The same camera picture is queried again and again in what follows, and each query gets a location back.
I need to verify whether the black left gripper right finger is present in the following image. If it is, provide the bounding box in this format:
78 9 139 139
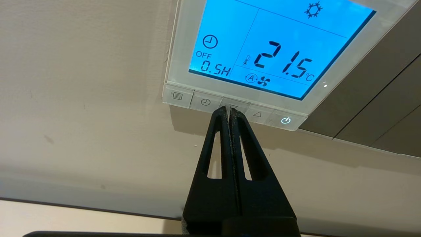
230 108 297 218

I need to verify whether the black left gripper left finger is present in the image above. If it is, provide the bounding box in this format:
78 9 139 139
182 106 239 236

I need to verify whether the white thermostat with blue screen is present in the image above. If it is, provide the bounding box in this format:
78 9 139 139
162 0 420 132

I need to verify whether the white sideboard cabinet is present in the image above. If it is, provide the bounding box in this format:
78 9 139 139
0 198 333 237

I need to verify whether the grey three-rocker switch plate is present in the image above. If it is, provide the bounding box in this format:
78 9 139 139
298 0 421 158

